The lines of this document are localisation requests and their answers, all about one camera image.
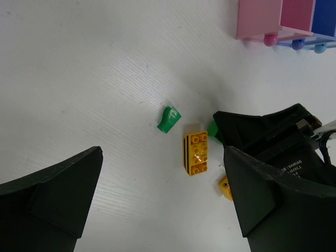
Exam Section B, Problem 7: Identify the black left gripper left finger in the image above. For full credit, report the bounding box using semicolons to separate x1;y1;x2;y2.
1;146;103;251

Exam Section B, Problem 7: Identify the yellow striped lego brick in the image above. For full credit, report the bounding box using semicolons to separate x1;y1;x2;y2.
183;131;208;176

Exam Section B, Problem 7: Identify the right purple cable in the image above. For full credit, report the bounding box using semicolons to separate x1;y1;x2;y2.
316;131;336;166

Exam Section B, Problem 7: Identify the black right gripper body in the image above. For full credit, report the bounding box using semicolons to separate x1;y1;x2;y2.
251;123;335;186

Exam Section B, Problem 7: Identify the green 2x2 lego brick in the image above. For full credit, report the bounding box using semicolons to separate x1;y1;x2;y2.
207;121;223;144

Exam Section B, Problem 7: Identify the pink drawer container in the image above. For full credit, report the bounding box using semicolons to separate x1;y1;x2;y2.
236;0;316;47

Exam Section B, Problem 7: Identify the green curved lego piece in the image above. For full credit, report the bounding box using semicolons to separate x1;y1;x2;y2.
157;106;182;133

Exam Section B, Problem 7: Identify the light blue drawer container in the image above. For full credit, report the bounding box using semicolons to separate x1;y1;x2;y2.
304;40;335;54

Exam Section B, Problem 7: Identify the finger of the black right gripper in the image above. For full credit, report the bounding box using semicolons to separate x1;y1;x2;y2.
213;103;315;151

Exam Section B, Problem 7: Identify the yellow printed lego brick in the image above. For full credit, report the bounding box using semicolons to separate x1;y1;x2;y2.
218;176;233;201

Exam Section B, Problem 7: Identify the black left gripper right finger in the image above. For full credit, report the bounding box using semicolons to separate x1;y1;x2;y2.
224;146;335;251

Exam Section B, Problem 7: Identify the purple drawer container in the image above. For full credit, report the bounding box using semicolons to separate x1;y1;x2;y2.
277;0;335;50

